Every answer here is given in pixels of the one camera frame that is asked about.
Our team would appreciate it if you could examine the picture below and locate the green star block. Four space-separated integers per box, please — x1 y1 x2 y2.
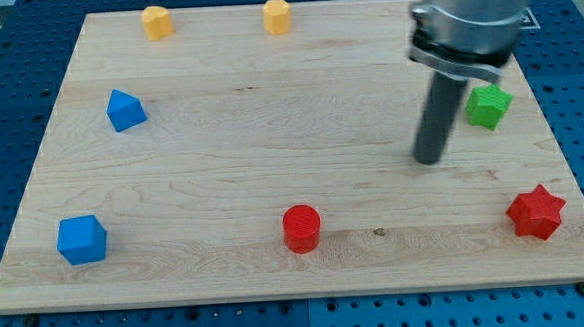
465 85 514 130

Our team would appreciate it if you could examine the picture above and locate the yellow heart block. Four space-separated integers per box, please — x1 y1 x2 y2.
140 5 175 41

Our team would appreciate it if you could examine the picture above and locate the red cylinder block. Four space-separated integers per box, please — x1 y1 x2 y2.
282 205 321 254

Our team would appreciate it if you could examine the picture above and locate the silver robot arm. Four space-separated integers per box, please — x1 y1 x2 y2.
407 0 530 83

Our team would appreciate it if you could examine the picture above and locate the wooden board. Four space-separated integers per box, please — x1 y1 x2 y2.
0 0 584 315

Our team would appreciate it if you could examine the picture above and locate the blue triangular block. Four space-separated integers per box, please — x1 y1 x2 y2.
106 90 148 133

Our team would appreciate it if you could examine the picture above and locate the red star block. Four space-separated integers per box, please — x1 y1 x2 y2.
506 184 566 240

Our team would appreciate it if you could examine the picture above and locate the yellow hexagon block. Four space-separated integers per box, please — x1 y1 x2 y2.
262 0 292 35

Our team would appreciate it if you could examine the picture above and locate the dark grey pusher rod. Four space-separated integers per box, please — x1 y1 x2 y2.
412 72 468 165

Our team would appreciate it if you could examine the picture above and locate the blue cube block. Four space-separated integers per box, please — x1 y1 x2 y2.
57 215 107 266

